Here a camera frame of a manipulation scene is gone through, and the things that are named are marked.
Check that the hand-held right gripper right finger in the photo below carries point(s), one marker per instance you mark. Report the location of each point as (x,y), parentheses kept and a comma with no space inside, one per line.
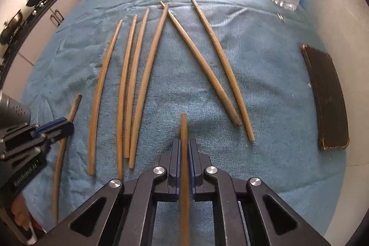
(193,159)

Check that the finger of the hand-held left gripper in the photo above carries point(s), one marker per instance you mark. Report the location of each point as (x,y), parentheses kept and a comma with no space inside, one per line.
(52,124)
(59,133)

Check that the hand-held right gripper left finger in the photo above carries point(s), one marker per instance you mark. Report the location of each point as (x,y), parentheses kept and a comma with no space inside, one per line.
(176,159)

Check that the long bamboo chopstick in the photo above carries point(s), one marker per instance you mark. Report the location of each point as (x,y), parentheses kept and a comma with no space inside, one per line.
(57,176)
(184,125)

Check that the row of wooden chopsticks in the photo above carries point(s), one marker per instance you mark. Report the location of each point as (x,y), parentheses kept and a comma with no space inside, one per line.
(91,159)

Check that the person's left hand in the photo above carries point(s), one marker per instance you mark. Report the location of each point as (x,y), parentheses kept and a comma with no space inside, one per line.
(19,214)

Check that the blue towel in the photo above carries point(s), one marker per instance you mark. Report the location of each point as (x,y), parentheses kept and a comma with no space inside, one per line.
(259,76)

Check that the dark cooking pot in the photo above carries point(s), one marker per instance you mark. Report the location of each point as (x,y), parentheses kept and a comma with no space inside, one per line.
(11,25)

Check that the dark rectangular case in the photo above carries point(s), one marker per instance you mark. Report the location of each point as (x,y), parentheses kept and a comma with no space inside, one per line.
(328,102)

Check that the small metal pin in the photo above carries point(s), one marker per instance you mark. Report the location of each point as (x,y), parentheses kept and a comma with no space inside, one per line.
(280,17)

